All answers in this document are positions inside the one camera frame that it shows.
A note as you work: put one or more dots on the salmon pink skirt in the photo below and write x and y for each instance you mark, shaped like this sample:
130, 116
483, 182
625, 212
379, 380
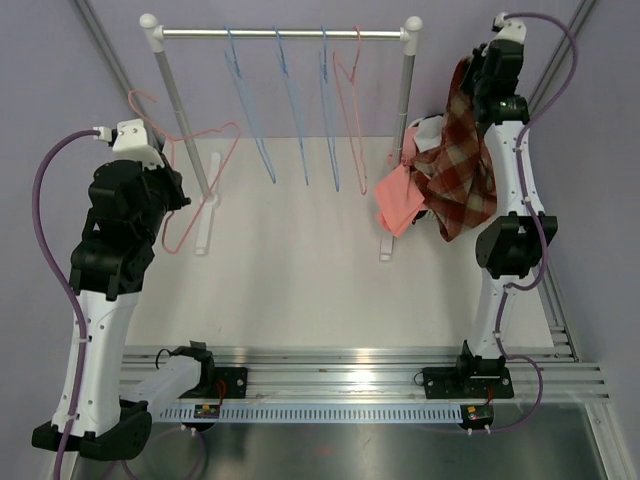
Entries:
398, 198

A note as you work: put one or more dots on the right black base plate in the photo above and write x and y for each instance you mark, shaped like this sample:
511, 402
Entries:
446, 383

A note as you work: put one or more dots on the brown plaid garment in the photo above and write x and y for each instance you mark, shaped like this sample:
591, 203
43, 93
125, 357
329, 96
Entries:
456, 177

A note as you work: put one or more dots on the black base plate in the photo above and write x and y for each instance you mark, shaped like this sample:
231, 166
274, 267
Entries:
446, 383
222, 382

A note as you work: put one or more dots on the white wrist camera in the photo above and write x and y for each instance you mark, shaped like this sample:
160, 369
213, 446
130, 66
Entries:
129, 140
512, 30

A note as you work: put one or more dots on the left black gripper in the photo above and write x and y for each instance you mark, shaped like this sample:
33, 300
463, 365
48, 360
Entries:
173, 179

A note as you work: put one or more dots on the pink wire hanger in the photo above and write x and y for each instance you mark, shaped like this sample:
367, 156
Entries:
202, 221
352, 117

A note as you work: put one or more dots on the blue wire hanger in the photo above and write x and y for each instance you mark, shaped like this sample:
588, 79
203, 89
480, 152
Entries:
248, 105
293, 103
327, 109

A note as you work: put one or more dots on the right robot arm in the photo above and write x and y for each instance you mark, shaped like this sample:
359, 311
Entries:
517, 239

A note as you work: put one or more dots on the aluminium mounting rail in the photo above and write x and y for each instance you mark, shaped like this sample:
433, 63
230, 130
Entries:
391, 375

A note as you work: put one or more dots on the white slotted cable duct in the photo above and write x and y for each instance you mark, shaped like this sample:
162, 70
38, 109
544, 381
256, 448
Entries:
301, 413

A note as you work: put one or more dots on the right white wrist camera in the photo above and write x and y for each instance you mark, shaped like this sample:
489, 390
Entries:
512, 30

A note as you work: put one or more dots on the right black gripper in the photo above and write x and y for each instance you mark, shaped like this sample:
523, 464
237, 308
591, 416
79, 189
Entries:
477, 59

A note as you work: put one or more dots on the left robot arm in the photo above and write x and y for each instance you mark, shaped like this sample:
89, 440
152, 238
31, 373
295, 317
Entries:
128, 205

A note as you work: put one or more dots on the white garment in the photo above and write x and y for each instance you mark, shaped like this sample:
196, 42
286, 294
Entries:
428, 131

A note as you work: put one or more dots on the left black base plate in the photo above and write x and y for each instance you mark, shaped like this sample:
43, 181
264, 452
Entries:
222, 382

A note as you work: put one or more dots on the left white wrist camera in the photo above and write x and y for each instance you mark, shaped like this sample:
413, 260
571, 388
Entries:
129, 140

